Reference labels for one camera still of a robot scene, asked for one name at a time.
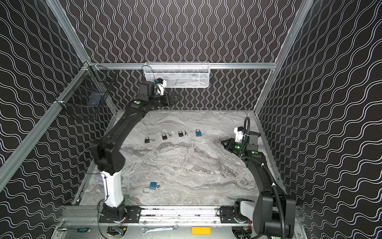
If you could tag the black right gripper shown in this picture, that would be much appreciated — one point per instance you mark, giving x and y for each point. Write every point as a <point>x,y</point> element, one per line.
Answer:
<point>230,143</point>

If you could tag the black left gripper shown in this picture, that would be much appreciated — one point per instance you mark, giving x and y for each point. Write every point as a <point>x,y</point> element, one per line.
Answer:
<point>166,99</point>

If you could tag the blue padlock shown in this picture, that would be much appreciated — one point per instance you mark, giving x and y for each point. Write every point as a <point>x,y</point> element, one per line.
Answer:
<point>198,133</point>
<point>152,186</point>

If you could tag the silver grey padlock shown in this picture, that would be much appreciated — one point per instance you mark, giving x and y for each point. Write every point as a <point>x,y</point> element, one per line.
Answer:
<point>182,133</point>

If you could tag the dark padlock with keyring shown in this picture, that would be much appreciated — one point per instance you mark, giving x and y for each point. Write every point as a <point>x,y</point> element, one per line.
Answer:
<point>165,136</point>

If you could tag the black padlock with key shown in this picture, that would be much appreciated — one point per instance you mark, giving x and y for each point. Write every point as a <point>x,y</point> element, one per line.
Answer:
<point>148,140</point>

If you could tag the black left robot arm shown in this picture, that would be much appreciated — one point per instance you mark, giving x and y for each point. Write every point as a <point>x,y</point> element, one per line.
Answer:
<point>106,151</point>

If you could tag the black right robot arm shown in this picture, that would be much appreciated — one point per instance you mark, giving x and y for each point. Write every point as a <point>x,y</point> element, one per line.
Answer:
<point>273,213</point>

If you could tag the yellow label plate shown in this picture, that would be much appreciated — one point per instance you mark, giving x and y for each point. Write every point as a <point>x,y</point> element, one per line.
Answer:
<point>201,231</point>

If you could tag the silver open-end wrench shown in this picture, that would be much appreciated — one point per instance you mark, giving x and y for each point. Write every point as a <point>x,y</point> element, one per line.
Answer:
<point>146,230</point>

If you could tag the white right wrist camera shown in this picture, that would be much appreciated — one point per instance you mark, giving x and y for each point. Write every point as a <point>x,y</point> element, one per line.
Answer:
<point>239,134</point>

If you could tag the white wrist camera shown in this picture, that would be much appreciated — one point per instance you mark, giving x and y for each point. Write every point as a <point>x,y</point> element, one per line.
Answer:
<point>239,134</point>
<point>160,86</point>

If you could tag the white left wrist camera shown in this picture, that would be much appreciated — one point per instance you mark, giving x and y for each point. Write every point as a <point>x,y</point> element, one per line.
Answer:
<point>160,86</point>

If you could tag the white wire mesh basket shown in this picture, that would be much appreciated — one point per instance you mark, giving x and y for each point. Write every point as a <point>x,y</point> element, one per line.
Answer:
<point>178,74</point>

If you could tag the black wire mesh basket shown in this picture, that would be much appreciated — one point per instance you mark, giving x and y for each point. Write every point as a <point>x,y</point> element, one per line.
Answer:
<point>88,98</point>

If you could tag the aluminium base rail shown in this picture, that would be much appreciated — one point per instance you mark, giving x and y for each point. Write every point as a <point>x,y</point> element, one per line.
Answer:
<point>160,216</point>

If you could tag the green handled screwdriver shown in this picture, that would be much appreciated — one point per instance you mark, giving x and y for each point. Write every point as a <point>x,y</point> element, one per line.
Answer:
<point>77,230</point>

